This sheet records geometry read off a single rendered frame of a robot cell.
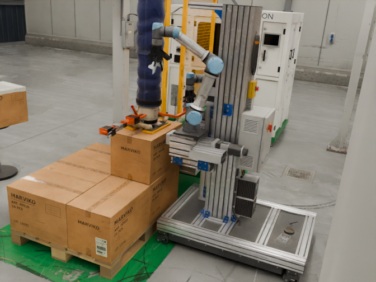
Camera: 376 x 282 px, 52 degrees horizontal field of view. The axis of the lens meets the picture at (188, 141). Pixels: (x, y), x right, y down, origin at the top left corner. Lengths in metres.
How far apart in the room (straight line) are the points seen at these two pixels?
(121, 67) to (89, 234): 2.37
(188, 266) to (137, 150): 1.04
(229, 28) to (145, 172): 1.35
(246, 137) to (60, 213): 1.56
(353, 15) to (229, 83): 9.22
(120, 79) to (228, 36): 2.10
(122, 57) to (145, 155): 1.85
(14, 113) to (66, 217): 1.86
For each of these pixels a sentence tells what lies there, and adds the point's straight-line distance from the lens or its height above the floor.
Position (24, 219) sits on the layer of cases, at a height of 0.28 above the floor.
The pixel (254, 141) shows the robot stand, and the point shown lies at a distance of 3.10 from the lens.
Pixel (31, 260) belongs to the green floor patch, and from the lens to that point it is 3.47.
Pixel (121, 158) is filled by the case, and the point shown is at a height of 0.73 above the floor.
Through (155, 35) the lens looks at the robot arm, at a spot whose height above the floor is 1.79.
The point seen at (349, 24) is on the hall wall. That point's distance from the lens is 12.10.
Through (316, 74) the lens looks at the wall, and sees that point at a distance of 12.12.
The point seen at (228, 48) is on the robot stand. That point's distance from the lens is 3.06.
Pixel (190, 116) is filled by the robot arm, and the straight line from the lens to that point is 2.91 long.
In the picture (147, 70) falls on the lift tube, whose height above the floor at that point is 1.47.
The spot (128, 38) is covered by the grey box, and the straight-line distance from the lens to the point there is 4.73.
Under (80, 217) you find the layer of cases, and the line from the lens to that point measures 3.04.
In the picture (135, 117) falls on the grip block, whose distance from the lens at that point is 3.25.
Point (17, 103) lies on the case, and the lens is 4.67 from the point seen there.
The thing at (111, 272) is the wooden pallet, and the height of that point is 0.06.
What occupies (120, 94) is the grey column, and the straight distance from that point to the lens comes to 4.88.
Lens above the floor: 2.04
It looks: 20 degrees down
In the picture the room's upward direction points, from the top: 4 degrees clockwise
